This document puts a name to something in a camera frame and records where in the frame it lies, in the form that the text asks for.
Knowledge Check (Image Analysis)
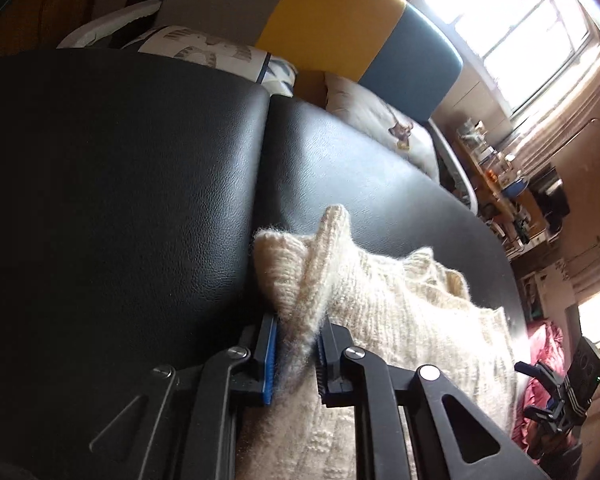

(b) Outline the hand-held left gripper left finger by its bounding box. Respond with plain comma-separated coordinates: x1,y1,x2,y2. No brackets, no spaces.
87,310,281,480

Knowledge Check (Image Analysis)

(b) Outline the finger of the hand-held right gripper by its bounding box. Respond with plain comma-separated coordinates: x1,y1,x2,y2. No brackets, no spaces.
522,400,563,428
514,360,563,392

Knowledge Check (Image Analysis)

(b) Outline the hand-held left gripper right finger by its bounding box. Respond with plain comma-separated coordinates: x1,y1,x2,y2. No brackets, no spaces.
315,317,551,480

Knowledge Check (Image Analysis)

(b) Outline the cream knit sweater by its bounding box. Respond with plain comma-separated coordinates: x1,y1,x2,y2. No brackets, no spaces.
235,203,523,480

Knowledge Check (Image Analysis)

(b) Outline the pink cloth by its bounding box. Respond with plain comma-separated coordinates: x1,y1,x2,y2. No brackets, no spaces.
510,322,586,456

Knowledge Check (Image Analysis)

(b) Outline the black monitor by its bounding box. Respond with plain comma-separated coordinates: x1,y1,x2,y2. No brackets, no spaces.
532,165,572,234

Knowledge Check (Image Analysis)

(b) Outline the wooden desk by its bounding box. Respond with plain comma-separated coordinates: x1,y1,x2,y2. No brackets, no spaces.
450,125,541,243

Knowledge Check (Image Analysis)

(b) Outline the glass jar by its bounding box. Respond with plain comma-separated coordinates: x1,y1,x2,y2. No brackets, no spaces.
457,121,481,151

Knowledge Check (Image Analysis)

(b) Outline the beige patterned curtain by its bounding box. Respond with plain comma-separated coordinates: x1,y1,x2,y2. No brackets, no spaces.
510,45,600,171

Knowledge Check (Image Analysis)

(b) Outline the deer print cushion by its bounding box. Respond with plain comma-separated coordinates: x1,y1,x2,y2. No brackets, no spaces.
325,72,441,181

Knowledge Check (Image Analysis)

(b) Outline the geometric patterned cushion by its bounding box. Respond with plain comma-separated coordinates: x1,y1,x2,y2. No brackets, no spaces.
122,25,298,97

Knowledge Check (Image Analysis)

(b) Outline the barred window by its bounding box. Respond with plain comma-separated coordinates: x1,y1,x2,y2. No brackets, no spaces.
415,0,596,116

